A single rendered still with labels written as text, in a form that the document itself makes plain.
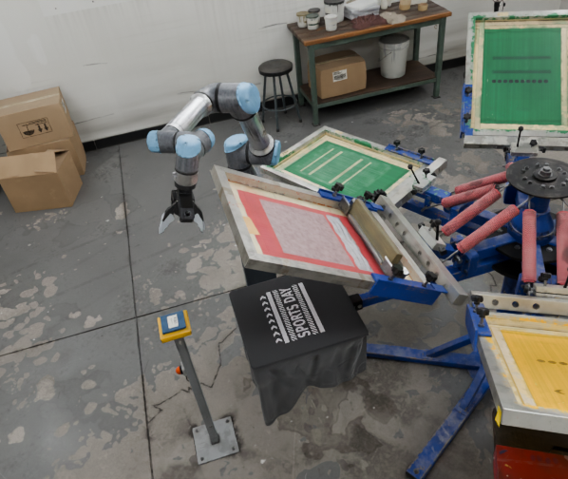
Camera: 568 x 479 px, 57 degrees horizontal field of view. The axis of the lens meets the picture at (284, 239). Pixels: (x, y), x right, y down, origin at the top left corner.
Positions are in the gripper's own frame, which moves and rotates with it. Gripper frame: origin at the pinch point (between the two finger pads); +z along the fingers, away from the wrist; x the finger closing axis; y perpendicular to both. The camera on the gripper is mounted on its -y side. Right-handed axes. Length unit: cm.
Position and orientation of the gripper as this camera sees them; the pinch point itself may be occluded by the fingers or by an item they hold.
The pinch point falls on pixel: (181, 235)
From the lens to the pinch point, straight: 184.4
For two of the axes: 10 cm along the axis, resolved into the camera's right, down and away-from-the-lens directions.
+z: -1.8, 8.0, 5.7
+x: -9.4, 0.2, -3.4
